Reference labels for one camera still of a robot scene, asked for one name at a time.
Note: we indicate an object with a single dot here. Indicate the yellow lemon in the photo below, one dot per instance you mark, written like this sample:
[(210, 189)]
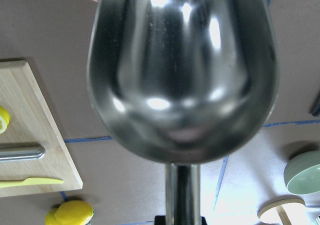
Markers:
[(50, 218), (74, 212)]

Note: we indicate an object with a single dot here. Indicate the metal ice scoop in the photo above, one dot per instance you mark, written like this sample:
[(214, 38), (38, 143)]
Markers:
[(182, 82)]

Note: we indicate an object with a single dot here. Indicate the wooden cutting board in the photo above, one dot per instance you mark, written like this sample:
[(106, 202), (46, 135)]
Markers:
[(32, 124)]

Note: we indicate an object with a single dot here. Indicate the yellow plastic knife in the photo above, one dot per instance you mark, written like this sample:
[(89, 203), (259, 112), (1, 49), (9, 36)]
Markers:
[(30, 181)]

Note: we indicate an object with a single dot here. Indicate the half lemon slice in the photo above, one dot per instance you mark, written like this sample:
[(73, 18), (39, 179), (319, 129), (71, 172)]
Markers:
[(4, 119)]

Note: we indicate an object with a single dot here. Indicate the metal cylinder tool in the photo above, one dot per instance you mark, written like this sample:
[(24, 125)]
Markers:
[(22, 153)]

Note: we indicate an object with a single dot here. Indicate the green bowl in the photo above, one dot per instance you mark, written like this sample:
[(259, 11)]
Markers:
[(302, 173)]

